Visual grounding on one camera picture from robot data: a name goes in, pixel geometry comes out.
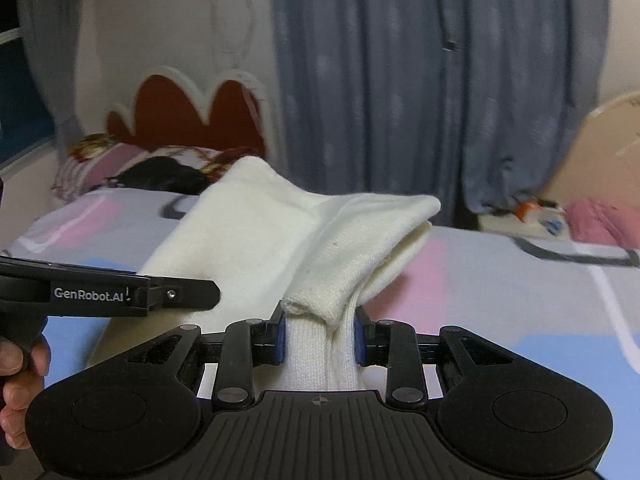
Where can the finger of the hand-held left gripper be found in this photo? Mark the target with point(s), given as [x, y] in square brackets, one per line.
[195, 294]

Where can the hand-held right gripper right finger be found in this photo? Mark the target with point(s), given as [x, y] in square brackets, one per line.
[359, 345]

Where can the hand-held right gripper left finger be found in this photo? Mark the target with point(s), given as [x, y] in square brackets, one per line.
[280, 345]

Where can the cream knit garment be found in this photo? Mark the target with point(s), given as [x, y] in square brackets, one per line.
[260, 240]

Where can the person's left hand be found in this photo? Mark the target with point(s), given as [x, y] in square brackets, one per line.
[15, 395]

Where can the black cloth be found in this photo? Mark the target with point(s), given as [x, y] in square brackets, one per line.
[160, 175]

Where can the floral pillow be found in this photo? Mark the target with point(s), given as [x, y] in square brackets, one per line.
[85, 170]

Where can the pastel patterned bed sheet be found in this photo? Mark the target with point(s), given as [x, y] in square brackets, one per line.
[500, 310]

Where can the red white-edged headboard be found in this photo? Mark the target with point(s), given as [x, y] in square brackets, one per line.
[170, 110]

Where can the window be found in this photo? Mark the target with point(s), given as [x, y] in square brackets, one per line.
[20, 90]

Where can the orange and white packet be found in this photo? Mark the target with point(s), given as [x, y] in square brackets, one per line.
[542, 217]

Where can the grey curtain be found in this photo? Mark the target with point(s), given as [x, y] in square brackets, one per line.
[50, 50]

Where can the blue-grey curtain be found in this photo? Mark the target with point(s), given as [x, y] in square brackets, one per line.
[400, 85]

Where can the pink cloth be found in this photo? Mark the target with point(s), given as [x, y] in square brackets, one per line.
[605, 222]

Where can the cream round board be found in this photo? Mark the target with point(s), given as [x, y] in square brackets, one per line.
[600, 150]

